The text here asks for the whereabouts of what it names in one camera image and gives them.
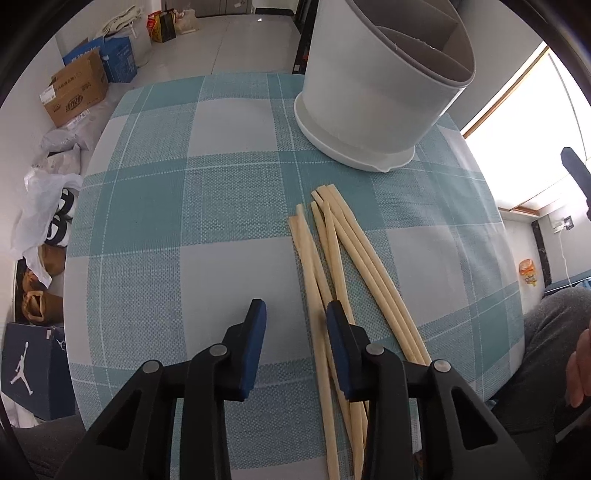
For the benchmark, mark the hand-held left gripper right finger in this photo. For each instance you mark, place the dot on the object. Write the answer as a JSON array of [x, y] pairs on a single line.
[[336, 350]]

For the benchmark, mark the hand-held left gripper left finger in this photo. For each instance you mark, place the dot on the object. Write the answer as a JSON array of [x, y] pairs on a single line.
[[256, 350]]

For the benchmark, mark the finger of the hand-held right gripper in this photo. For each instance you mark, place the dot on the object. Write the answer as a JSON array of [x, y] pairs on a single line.
[[575, 168]]

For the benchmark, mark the bunch of wooden chopsticks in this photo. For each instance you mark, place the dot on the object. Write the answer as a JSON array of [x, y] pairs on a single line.
[[333, 244]]

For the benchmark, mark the white grey utensil holder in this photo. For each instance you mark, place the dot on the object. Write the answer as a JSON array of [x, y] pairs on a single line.
[[369, 92]]

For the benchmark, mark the person's right hand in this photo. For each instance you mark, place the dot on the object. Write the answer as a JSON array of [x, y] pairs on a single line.
[[579, 369]]

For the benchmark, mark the black vertical panel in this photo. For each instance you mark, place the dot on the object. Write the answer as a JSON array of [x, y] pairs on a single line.
[[540, 251]]

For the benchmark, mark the orange snack packet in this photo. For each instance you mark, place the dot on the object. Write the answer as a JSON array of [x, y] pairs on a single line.
[[529, 272]]

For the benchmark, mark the blue furniture top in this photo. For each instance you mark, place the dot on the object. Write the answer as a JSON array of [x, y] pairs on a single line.
[[568, 285]]

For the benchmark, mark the teal white checked tablecloth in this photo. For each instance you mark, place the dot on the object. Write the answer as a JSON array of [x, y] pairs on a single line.
[[184, 230]]

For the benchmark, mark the person's right leg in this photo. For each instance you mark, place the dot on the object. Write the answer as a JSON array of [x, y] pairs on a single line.
[[545, 360]]

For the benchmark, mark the person's leg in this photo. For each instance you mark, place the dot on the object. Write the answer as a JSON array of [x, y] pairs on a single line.
[[44, 443], [545, 360]]

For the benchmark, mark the brown paper bag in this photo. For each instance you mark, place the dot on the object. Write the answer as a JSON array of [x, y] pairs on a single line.
[[39, 307], [51, 259]]

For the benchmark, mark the dark blue shoe box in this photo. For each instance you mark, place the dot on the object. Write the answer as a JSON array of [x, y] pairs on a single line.
[[32, 369]]

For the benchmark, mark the person's left leg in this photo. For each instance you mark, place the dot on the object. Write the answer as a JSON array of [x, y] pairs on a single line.
[[44, 443]]

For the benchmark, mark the large white plastic bag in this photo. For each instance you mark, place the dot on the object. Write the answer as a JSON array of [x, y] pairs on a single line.
[[37, 207]]

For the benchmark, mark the small white plastic bag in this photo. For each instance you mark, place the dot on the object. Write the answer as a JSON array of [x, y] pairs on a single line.
[[60, 142]]

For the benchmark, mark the brown cardboard box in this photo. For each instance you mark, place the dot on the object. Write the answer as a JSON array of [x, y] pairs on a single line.
[[74, 90]]

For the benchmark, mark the blue cardboard box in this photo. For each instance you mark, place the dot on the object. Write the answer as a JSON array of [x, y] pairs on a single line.
[[120, 57]]

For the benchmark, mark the clear plastic bag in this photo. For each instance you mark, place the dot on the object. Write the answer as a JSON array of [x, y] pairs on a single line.
[[187, 22]]

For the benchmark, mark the red yellow shopping bag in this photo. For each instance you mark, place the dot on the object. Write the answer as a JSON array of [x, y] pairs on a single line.
[[161, 27]]

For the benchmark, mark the white tote bag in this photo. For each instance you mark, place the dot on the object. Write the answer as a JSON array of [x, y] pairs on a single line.
[[122, 21]]

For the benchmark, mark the window with wooden frame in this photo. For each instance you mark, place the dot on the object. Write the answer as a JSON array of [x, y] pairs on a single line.
[[531, 138]]

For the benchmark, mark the wall socket with charger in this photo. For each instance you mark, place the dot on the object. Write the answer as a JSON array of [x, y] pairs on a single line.
[[564, 223]]

